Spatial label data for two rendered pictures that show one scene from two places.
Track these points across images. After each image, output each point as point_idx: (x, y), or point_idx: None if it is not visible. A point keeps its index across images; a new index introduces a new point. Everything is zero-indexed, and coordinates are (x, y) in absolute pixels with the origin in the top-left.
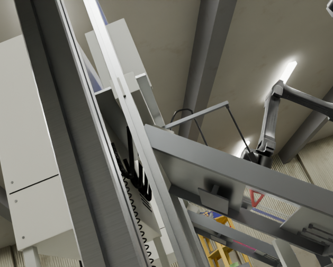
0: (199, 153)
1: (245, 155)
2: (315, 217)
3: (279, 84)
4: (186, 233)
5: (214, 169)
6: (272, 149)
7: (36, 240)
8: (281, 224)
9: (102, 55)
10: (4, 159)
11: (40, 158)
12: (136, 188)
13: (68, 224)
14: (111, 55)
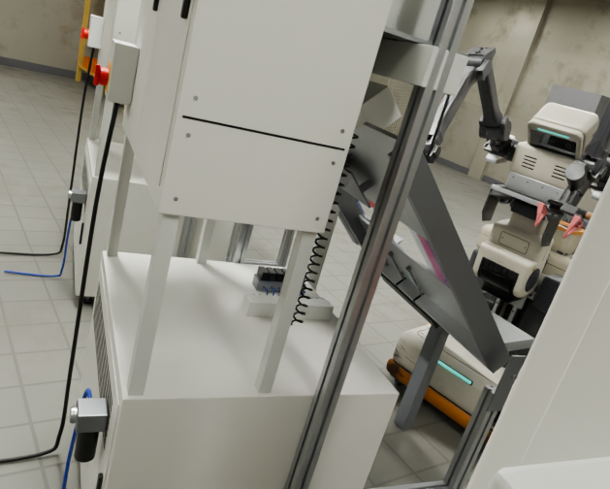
0: (436, 219)
1: None
2: (432, 282)
3: (490, 56)
4: None
5: (435, 244)
6: (434, 158)
7: (193, 213)
8: (366, 219)
9: None
10: (200, 43)
11: (259, 87)
12: None
13: (246, 216)
14: (466, 2)
